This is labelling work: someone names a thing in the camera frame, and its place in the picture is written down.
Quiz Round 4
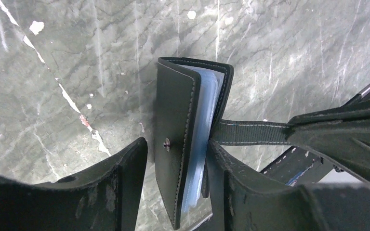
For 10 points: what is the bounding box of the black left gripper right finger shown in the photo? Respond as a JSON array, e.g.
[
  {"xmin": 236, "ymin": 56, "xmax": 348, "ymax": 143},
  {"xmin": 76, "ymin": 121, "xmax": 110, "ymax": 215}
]
[{"xmin": 207, "ymin": 141, "xmax": 370, "ymax": 231}]

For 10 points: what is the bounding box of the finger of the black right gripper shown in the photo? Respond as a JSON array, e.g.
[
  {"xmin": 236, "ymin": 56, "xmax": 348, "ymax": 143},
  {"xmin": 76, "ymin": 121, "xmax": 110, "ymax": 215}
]
[
  {"xmin": 287, "ymin": 119, "xmax": 370, "ymax": 182},
  {"xmin": 289, "ymin": 99, "xmax": 370, "ymax": 126}
]

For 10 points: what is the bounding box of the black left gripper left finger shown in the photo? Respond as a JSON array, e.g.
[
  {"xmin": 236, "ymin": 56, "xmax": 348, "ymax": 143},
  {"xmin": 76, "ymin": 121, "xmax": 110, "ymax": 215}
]
[{"xmin": 0, "ymin": 137, "xmax": 147, "ymax": 231}]

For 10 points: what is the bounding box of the black leather card holder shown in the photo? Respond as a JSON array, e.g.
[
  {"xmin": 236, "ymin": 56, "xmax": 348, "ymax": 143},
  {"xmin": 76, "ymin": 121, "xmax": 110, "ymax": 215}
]
[{"xmin": 154, "ymin": 56, "xmax": 291, "ymax": 231}]

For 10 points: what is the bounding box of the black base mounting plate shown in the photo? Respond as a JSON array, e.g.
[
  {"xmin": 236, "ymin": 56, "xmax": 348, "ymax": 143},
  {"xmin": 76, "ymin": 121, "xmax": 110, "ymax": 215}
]
[{"xmin": 192, "ymin": 146, "xmax": 332, "ymax": 231}]

